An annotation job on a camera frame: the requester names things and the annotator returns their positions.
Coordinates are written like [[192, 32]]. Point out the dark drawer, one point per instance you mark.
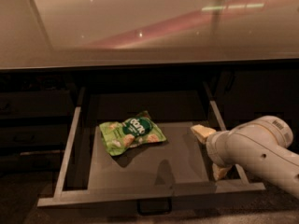
[[24, 136], [31, 161], [148, 180], [35, 104]]

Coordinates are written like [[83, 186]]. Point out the glossy counter top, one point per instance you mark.
[[57, 34]]

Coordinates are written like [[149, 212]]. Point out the dark cabinet door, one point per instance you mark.
[[246, 95]]

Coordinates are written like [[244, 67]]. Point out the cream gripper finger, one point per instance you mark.
[[202, 132], [220, 172]]

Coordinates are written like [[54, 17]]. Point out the green packet in drawer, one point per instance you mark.
[[136, 131]]

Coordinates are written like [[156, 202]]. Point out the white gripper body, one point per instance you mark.
[[214, 147]]

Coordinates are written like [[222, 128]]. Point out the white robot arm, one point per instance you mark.
[[260, 146]]

